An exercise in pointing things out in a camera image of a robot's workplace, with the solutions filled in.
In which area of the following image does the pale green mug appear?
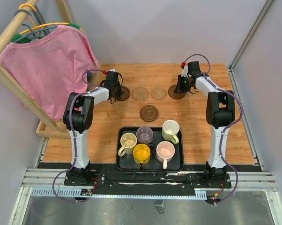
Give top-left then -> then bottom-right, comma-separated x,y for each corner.
162,120 -> 180,144

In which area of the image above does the pink t-shirt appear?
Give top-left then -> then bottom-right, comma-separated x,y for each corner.
0,25 -> 99,121

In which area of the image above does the green hanger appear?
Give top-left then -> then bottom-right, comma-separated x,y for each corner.
10,22 -> 81,43

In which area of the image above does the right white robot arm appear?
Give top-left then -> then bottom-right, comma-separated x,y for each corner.
174,61 -> 235,188

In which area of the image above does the grey-blue hanger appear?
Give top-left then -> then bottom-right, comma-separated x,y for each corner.
21,17 -> 57,41

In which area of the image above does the brown coaster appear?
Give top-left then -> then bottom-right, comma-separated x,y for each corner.
140,105 -> 159,122
168,85 -> 186,100
117,86 -> 130,101

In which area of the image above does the yellow hanger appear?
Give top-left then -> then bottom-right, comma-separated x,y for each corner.
15,0 -> 86,35

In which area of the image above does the woven coaster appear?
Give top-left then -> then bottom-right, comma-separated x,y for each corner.
132,87 -> 149,101
150,87 -> 167,100

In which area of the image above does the purple mug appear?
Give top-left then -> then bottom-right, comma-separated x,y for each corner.
136,126 -> 154,144

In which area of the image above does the wooden clothes rack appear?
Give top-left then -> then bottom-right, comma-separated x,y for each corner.
0,0 -> 102,138

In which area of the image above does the cream mug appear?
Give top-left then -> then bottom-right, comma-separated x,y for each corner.
118,133 -> 137,157

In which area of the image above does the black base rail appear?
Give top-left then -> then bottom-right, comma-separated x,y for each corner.
33,164 -> 268,200

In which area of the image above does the pink mug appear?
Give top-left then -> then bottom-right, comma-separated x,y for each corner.
156,141 -> 175,170

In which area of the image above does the aluminium frame post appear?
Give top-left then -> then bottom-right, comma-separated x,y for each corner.
227,0 -> 276,71

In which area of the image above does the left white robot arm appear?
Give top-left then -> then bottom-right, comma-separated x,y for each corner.
63,69 -> 123,186

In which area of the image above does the yellow mug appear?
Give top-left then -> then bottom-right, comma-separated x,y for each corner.
133,144 -> 151,169

